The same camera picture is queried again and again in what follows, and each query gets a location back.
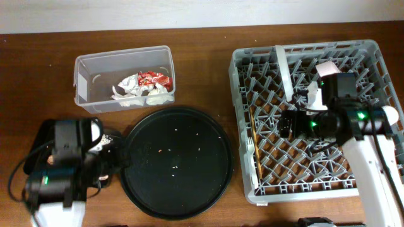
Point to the orange carrot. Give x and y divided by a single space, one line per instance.
50 160

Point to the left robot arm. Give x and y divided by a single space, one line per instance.
67 158

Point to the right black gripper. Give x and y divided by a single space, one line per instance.
298 117

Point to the clear plastic bin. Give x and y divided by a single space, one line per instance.
96 74

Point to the rice and peanut shells pile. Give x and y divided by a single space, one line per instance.
105 140

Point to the red snack wrapper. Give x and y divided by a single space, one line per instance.
150 78

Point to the grey bowl with food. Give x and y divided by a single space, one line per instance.
284 71

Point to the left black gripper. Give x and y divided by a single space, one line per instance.
115 161

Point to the white cup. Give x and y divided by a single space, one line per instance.
391 115

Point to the grey dishwasher rack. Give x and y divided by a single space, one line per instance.
290 171

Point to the pink small bowl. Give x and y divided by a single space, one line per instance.
327 68

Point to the wooden chopstick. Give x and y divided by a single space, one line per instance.
253 128

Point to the black rectangular tray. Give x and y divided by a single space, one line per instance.
44 143

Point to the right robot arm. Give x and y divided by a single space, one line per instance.
364 133

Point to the round black tray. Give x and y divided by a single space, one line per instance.
180 163

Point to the white plastic fork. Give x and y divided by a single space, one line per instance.
250 155

